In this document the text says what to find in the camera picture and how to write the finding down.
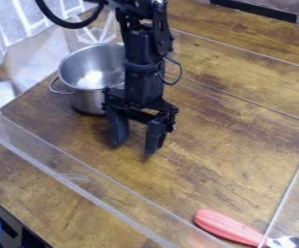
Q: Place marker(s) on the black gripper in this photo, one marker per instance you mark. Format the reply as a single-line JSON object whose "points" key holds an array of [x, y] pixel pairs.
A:
{"points": [[139, 102]]}

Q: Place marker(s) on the clear acrylic barrier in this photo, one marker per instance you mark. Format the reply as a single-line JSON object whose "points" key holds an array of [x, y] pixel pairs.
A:
{"points": [[143, 215]]}

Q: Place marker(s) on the spoon with orange handle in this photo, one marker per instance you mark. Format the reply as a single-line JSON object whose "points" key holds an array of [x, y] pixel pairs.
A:
{"points": [[228, 228]]}

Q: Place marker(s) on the dark bar at table edge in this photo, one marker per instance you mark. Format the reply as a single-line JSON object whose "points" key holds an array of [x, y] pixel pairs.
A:
{"points": [[256, 10]]}

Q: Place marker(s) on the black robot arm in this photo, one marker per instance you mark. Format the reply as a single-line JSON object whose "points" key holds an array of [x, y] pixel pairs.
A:
{"points": [[144, 30]]}

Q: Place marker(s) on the silver metal pot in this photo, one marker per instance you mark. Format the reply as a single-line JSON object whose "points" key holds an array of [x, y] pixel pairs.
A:
{"points": [[85, 72]]}

